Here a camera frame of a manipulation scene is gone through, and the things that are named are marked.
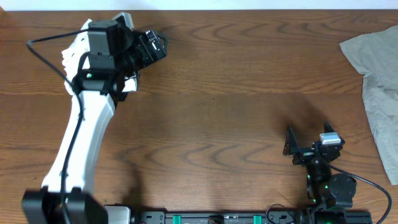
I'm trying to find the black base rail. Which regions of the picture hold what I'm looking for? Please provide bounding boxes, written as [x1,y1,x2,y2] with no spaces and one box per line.
[131,210,373,224]

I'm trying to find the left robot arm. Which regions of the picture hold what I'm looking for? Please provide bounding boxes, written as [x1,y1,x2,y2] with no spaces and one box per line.
[22,12,168,223]

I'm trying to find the white folded garment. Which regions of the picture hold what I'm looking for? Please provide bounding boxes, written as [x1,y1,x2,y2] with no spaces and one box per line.
[123,78,138,93]

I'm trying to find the black folded garment red trim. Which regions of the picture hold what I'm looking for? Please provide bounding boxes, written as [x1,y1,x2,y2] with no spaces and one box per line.
[118,92,128,101]

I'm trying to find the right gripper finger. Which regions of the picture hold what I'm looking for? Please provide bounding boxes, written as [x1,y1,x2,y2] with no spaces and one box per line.
[323,121,345,145]
[283,125,298,156]

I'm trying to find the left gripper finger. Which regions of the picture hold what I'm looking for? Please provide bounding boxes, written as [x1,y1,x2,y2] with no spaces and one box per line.
[146,30,169,58]
[113,12,134,30]

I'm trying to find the beige khaki shorts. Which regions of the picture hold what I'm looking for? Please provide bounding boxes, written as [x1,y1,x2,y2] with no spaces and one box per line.
[339,26,397,185]

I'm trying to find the white t-shirt black logo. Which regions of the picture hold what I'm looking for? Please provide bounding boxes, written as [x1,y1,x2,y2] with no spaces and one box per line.
[62,32,90,83]

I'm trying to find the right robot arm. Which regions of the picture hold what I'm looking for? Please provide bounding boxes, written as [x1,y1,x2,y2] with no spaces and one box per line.
[283,122,356,223]

